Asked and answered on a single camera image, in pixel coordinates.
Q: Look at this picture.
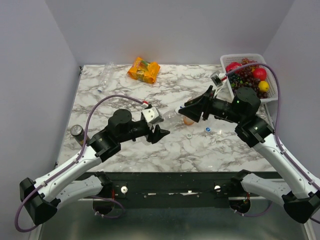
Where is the red round fruit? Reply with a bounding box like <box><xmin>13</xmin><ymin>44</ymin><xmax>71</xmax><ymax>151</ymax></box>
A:
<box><xmin>252</xmin><ymin>67</ymin><xmax>267</xmax><ymax>81</ymax></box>

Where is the dark red grape bunch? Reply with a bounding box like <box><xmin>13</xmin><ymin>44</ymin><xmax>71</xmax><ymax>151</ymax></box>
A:
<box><xmin>231</xmin><ymin>64</ymin><xmax>268</xmax><ymax>99</ymax></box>

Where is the black base frame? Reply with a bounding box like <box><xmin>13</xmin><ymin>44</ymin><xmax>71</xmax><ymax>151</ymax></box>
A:
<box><xmin>82</xmin><ymin>169</ymin><xmax>266</xmax><ymax>210</ymax></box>

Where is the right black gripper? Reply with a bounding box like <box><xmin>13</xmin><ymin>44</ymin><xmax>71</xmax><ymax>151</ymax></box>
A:
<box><xmin>178</xmin><ymin>85</ymin><xmax>244</xmax><ymax>124</ymax></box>

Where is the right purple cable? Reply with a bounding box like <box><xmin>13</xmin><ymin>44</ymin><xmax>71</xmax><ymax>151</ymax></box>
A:
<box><xmin>223</xmin><ymin>62</ymin><xmax>320</xmax><ymax>225</ymax></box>

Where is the red apple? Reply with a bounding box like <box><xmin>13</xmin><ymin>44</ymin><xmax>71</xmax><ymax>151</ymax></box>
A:
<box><xmin>225</xmin><ymin>62</ymin><xmax>242</xmax><ymax>73</ymax></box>

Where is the orange juice bottle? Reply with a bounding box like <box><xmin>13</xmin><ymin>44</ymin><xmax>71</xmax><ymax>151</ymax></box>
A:
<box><xmin>183</xmin><ymin>117</ymin><xmax>195</xmax><ymax>126</ymax></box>

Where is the clear bottle blue cap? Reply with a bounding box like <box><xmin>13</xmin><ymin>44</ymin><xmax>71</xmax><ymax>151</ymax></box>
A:
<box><xmin>97</xmin><ymin>62</ymin><xmax>116</xmax><ymax>93</ymax></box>

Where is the white plastic basket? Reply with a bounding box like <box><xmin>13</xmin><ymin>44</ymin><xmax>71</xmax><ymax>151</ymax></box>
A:
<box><xmin>220</xmin><ymin>53</ymin><xmax>278</xmax><ymax>104</ymax></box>

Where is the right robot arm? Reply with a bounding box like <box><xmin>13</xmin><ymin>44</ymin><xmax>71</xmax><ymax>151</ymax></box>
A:
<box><xmin>178</xmin><ymin>87</ymin><xmax>320</xmax><ymax>224</ymax></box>

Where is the blue grape bunch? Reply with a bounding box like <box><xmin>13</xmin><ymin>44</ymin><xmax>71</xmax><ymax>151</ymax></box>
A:
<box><xmin>228</xmin><ymin>73</ymin><xmax>244</xmax><ymax>87</ymax></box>

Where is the black yellow drink can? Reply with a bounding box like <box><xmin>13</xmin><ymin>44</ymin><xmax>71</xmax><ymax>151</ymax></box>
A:
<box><xmin>70</xmin><ymin>124</ymin><xmax>86</xmax><ymax>146</ymax></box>

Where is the purple cable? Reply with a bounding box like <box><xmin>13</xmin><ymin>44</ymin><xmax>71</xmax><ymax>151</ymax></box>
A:
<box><xmin>223</xmin><ymin>62</ymin><xmax>320</xmax><ymax>225</ymax></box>
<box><xmin>14</xmin><ymin>94</ymin><xmax>150</xmax><ymax>233</ymax></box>

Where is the yellow lemon upper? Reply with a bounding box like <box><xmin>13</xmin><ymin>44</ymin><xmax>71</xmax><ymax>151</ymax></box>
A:
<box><xmin>258</xmin><ymin>80</ymin><xmax>270</xmax><ymax>93</ymax></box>

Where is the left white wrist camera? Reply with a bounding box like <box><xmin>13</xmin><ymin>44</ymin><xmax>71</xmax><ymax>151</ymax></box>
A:
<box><xmin>142</xmin><ymin>105</ymin><xmax>164</xmax><ymax>129</ymax></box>

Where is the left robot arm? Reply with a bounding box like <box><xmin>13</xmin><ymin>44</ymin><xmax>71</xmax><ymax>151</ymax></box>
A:
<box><xmin>19</xmin><ymin>107</ymin><xmax>170</xmax><ymax>226</ymax></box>

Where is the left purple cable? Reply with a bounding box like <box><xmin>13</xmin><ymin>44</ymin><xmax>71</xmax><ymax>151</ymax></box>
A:
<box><xmin>14</xmin><ymin>94</ymin><xmax>150</xmax><ymax>233</ymax></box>

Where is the orange snack bag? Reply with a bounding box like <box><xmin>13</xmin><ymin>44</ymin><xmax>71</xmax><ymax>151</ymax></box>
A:
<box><xmin>127</xmin><ymin>57</ymin><xmax>161</xmax><ymax>84</ymax></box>

